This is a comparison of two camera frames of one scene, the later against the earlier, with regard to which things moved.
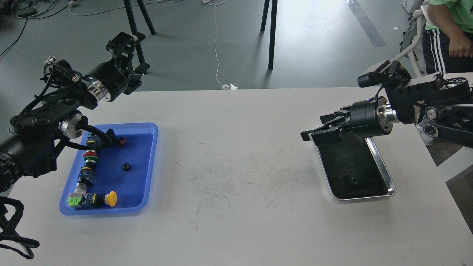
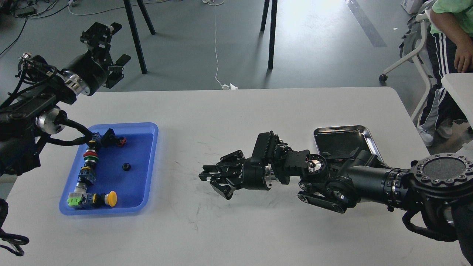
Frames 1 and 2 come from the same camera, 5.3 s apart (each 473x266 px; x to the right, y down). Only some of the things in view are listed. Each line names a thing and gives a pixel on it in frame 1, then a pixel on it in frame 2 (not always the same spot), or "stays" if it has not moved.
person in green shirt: (447, 41) stays
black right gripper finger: (326, 135) → (223, 180)
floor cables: (30, 9) stays
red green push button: (90, 157) stays
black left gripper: (107, 81) → (87, 76)
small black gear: (126, 167) stays
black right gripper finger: (343, 115) → (232, 162)
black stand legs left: (128, 7) stays
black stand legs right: (274, 6) stays
